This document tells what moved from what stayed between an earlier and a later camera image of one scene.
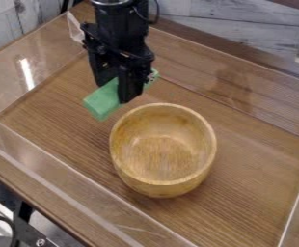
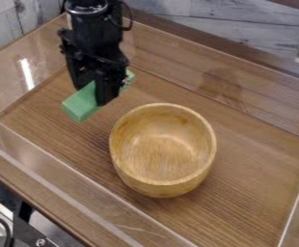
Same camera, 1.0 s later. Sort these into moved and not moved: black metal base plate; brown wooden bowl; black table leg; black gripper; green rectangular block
Moved: green rectangular block; black gripper
Not moved: brown wooden bowl; black table leg; black metal base plate
